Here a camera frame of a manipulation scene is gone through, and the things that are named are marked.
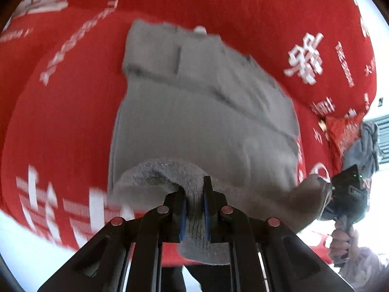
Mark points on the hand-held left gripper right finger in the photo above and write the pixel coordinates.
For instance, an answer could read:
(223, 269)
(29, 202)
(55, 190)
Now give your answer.
(208, 216)

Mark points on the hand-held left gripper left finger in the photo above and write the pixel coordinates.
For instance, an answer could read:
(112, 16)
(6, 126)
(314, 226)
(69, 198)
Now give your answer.
(182, 219)

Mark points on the person's right hand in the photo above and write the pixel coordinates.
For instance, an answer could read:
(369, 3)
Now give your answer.
(342, 245)

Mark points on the grey sweater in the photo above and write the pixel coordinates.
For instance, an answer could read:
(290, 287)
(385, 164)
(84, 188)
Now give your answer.
(197, 112)

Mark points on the red printed blanket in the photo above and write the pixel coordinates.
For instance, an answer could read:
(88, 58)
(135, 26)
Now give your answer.
(76, 112)

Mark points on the person's black pants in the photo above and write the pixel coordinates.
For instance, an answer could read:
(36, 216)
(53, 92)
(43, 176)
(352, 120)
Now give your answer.
(190, 279)

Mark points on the grey-blue cloth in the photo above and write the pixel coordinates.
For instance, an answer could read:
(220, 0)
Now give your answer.
(367, 149)

